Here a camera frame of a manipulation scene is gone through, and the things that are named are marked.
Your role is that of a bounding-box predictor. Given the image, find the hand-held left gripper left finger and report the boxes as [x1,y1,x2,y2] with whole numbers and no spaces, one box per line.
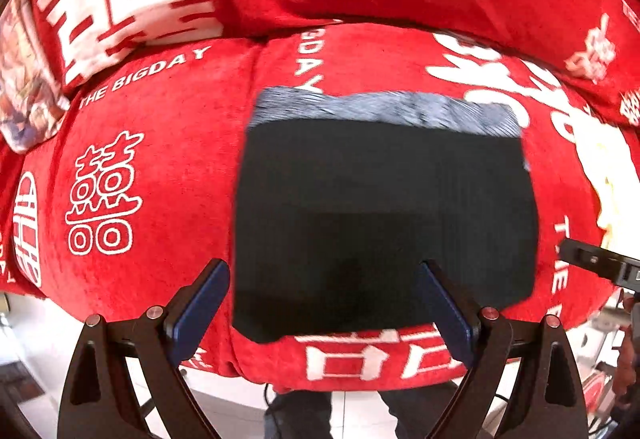
[56,258,232,439]

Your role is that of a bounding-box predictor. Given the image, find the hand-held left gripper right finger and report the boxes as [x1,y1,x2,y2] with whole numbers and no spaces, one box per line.
[416,260,590,439]

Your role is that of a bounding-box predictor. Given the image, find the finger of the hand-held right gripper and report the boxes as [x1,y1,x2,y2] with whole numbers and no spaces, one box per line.
[557,239,623,282]

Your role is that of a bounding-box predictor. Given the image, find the black pants with grey waistband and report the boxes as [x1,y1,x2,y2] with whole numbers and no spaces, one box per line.
[232,86,541,345]

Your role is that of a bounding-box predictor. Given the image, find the red printed blanket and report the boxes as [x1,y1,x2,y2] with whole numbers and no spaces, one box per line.
[0,22,640,392]

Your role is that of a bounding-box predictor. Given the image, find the picture printed cushion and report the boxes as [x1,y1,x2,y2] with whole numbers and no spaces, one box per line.
[0,0,71,155]

